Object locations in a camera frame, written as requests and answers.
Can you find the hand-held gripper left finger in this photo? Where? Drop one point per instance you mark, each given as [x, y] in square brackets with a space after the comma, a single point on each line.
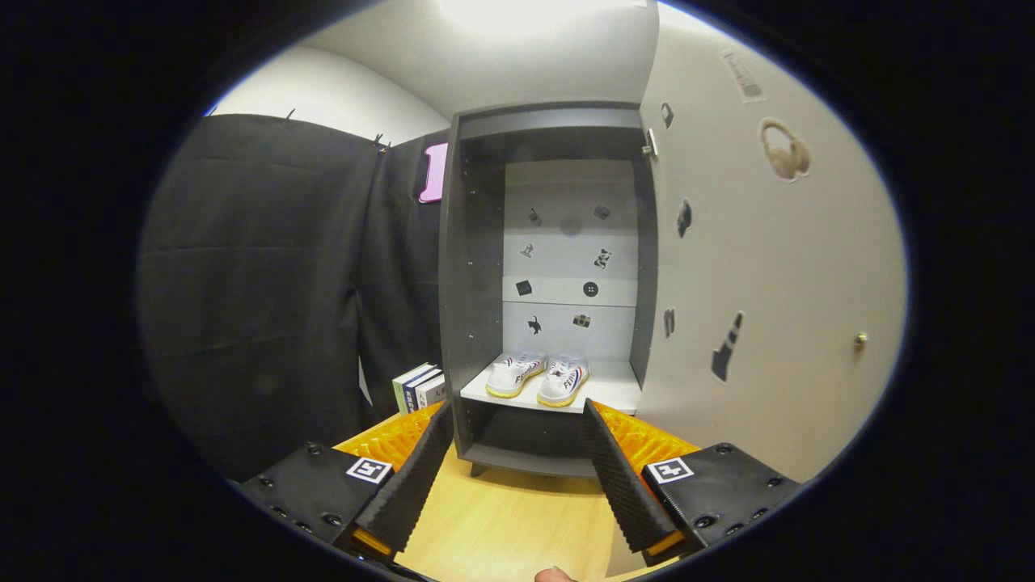
[416, 477]

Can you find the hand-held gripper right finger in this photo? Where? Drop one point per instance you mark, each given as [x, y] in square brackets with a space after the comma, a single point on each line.
[618, 485]

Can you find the white shoe red blue stripes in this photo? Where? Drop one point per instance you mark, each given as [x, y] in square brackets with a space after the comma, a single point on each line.
[509, 376]
[562, 384]

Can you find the metal door hinge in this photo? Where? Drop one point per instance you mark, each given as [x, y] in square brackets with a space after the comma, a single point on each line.
[649, 145]

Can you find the dark blue book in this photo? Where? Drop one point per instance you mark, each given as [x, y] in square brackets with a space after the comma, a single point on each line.
[409, 394]

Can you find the white grey book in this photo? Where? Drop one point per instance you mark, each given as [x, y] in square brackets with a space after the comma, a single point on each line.
[430, 392]

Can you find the green book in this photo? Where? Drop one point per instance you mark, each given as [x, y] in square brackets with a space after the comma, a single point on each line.
[399, 392]

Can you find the ceiling light panel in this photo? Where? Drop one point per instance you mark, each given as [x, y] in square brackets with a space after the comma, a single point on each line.
[525, 12]

